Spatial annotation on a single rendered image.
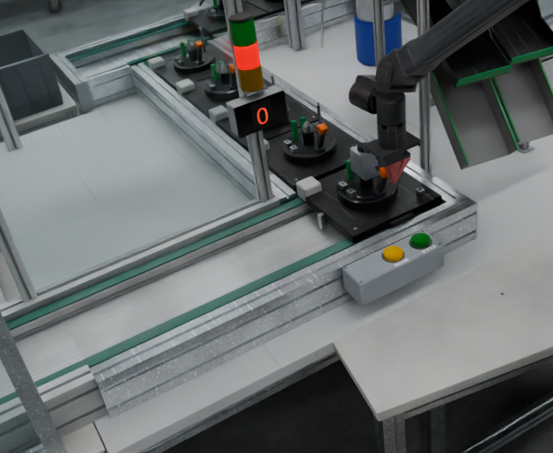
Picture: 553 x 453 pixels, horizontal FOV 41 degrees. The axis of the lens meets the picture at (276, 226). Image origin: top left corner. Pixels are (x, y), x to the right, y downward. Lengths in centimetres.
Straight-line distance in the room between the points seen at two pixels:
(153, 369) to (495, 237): 82
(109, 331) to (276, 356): 35
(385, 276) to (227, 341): 34
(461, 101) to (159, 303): 83
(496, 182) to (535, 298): 44
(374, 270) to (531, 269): 36
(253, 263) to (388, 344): 36
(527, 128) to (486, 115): 11
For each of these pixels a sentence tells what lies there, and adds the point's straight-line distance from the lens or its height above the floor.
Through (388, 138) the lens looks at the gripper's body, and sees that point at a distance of 152.
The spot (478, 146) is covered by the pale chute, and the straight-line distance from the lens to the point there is 179.
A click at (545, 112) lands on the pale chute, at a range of 192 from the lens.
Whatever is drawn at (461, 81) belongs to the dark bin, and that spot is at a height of 120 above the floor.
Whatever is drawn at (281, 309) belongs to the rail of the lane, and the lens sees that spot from 151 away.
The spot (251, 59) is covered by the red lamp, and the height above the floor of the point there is 133.
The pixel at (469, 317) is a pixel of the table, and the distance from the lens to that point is 156.
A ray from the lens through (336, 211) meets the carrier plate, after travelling 168.
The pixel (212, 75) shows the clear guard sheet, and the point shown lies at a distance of 158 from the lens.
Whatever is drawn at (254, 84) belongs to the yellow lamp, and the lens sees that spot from 157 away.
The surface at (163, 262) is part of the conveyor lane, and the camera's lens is 166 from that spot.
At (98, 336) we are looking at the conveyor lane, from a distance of 158.
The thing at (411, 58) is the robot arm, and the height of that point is 135.
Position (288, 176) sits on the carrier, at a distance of 182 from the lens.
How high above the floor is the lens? 193
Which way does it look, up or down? 36 degrees down
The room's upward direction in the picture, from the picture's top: 9 degrees counter-clockwise
